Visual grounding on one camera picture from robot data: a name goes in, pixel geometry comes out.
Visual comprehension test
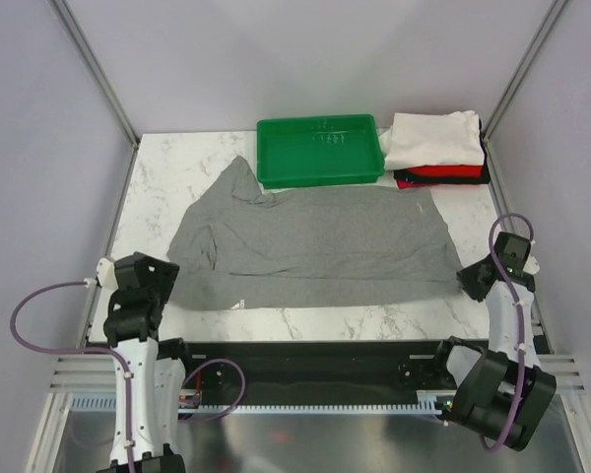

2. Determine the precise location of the grey t-shirt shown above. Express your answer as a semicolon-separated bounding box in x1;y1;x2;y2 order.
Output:
167;158;461;310

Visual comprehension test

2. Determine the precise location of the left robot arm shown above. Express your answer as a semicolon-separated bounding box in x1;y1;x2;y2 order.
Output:
97;252;197;472

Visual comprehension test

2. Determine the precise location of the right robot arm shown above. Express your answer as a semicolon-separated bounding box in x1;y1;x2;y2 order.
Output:
430;232;557;451

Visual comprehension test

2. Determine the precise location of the red folded t-shirt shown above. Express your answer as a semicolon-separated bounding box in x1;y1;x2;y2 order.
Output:
407;165;483;178

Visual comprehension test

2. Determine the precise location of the pink folded t-shirt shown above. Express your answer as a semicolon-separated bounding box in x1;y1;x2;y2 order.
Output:
396;179;426;190

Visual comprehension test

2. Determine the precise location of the black folded t-shirt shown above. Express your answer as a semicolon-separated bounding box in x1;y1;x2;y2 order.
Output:
391;121;491;186

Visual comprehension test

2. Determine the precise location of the white folded t-shirt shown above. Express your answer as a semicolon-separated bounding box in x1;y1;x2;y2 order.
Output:
379;110;485;170

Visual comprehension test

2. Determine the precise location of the green plastic tray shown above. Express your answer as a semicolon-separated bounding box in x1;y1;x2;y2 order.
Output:
256;114;384;189

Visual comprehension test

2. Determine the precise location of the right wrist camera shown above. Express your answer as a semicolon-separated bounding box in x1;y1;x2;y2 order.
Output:
523;239;540;276

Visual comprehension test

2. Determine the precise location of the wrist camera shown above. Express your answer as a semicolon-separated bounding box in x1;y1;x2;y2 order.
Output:
523;239;540;276
84;257;118;291

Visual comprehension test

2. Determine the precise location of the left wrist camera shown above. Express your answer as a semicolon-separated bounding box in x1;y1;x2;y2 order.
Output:
84;257;118;291

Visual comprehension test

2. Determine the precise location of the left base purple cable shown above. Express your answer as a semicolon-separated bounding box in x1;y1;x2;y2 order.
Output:
71;359;247;447

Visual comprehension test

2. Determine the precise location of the white slotted cable duct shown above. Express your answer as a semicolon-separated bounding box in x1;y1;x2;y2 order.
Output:
70;393;447;416

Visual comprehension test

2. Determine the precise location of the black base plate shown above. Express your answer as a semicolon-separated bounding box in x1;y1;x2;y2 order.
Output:
178;340;455;406

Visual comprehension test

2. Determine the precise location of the right aluminium frame post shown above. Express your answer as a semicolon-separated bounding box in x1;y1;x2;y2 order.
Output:
484;0;571;140

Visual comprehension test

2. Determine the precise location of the aluminium frame post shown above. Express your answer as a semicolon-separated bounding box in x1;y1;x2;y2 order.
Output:
484;0;571;140
48;0;140;150

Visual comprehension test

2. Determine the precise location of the left aluminium frame post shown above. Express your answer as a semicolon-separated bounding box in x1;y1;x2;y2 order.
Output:
48;0;140;150

